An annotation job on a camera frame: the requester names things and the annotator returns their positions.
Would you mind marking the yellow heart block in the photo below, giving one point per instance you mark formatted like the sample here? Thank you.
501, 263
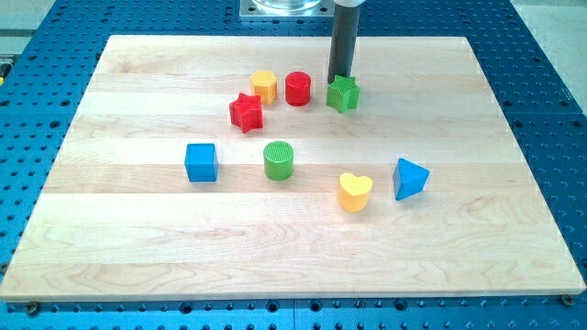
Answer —
354, 192

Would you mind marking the blue triangle block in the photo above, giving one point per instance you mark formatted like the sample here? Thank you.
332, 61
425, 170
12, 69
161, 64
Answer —
408, 179

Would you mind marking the red cylinder block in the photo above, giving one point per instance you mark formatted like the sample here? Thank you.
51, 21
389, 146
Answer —
297, 88

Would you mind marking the green cylinder block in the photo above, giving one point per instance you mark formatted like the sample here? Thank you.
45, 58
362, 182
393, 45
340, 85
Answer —
278, 160

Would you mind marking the blue cube block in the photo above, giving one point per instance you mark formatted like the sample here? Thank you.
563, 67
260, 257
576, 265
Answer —
201, 162

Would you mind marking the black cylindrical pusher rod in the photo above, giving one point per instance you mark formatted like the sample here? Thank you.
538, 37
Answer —
344, 32

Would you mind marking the green star block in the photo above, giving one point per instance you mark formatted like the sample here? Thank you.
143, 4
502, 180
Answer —
343, 94

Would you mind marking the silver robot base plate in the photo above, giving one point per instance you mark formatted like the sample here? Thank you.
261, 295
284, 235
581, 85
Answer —
286, 8

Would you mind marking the light wooden board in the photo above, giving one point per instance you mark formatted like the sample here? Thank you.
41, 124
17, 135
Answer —
119, 220

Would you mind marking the blue perforated table plate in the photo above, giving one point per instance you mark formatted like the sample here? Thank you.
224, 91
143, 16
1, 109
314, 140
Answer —
533, 52

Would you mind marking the yellow hexagon block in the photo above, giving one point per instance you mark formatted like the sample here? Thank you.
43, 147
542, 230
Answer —
264, 84

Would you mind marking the red star block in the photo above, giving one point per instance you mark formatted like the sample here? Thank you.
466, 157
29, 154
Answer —
246, 112

